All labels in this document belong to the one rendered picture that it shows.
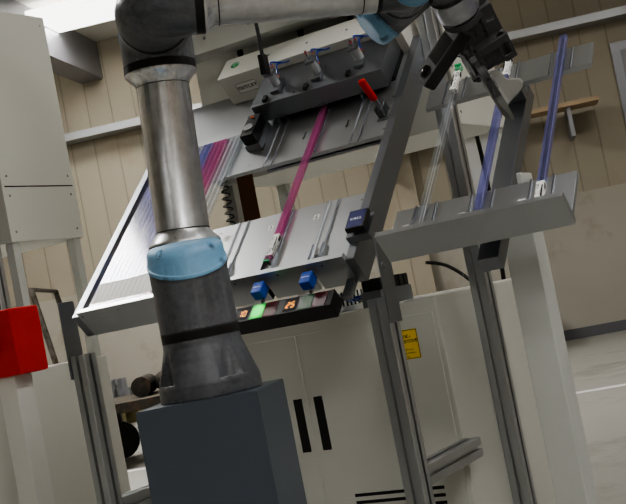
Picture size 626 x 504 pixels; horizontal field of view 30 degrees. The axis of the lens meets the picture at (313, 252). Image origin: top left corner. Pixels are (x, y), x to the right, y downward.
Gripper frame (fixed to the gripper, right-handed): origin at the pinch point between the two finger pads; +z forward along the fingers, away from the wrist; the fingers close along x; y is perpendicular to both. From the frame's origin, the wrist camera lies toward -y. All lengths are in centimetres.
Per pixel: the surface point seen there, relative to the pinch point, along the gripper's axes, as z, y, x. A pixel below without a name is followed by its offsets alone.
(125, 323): 15, -86, 24
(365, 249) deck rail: 11.4, -34.1, -1.9
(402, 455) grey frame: 35, -49, -29
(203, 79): 20, -50, 102
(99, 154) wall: 343, -211, 678
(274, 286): 12, -53, 4
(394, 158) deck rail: 14.5, -20.0, 21.2
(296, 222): 11.5, -43.6, 17.0
